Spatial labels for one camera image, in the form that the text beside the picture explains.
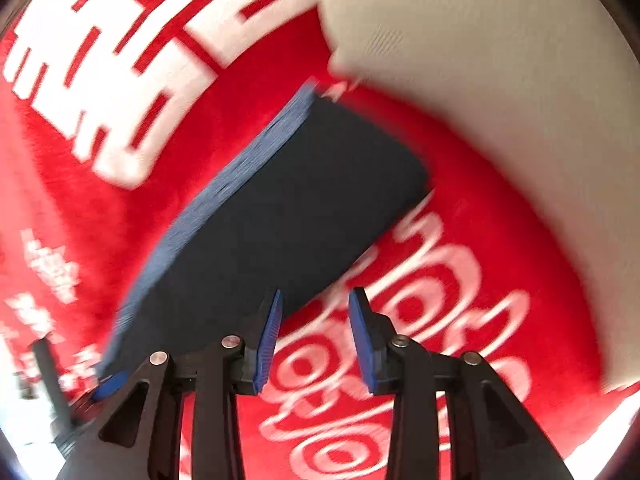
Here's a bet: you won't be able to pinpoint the dark navy pants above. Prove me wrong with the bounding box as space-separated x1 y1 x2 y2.
97 77 434 382

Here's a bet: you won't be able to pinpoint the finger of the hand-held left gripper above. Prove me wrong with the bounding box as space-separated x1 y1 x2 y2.
31 338 74 433
70 371 130 423

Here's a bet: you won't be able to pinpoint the cream cloth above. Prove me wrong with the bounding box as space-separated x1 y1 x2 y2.
304 0 640 397

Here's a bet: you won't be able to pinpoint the red printed blanket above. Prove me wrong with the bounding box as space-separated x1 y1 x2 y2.
0 0 640 480

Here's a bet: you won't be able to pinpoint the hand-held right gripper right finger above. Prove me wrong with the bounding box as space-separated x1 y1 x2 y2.
347 287 576 480

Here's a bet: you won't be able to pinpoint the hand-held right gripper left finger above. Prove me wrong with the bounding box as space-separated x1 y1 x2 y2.
55 288 285 480

